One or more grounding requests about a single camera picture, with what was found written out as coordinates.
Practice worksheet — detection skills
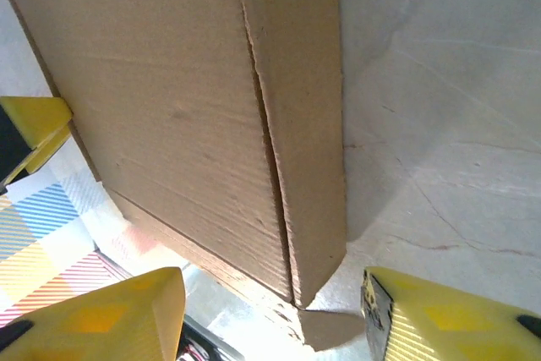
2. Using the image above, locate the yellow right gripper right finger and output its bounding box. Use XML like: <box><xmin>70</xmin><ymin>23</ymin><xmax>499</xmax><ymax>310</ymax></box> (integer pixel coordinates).
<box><xmin>360</xmin><ymin>266</ymin><xmax>541</xmax><ymax>361</ymax></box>

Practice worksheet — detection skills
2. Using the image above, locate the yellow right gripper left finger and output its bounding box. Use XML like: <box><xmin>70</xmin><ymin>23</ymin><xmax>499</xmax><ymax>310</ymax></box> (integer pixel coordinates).
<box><xmin>0</xmin><ymin>266</ymin><xmax>187</xmax><ymax>361</ymax></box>

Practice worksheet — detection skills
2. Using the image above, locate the brown cardboard box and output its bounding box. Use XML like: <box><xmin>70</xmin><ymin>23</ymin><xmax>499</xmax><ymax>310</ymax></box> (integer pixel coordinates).
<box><xmin>7</xmin><ymin>0</ymin><xmax>367</xmax><ymax>353</ymax></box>

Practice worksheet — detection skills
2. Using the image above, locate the pastel checked cloth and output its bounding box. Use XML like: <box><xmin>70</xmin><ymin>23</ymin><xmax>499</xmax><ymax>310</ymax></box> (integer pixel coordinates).
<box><xmin>0</xmin><ymin>140</ymin><xmax>305</xmax><ymax>361</ymax></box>

